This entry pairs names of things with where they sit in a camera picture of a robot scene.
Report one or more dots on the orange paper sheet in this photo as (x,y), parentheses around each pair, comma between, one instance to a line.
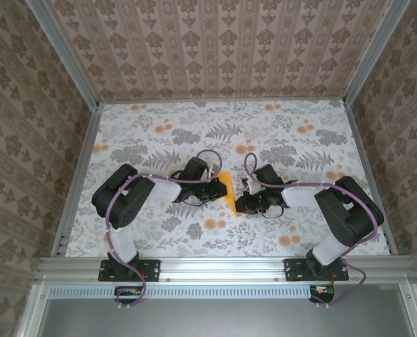
(229,186)

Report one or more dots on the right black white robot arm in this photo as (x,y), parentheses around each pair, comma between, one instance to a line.
(349,214)

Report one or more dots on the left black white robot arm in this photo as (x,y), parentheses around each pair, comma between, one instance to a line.
(124,207)

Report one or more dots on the floral table cover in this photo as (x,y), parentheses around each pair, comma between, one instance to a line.
(194,116)

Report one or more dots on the small circuit board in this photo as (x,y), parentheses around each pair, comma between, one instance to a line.
(127,292)
(322,292)

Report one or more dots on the grey metal panel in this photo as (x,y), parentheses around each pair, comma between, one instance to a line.
(222,316)

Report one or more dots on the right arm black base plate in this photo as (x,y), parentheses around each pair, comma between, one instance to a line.
(294,270)

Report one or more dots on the aluminium side rail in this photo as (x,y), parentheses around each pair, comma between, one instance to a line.
(370,158)
(78,168)

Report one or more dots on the aluminium frame cross rail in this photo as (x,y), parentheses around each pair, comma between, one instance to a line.
(222,268)

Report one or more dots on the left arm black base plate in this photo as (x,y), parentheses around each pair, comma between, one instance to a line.
(150,270)

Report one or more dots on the aluminium upright post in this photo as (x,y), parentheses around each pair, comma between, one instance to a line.
(62,52)
(377,52)

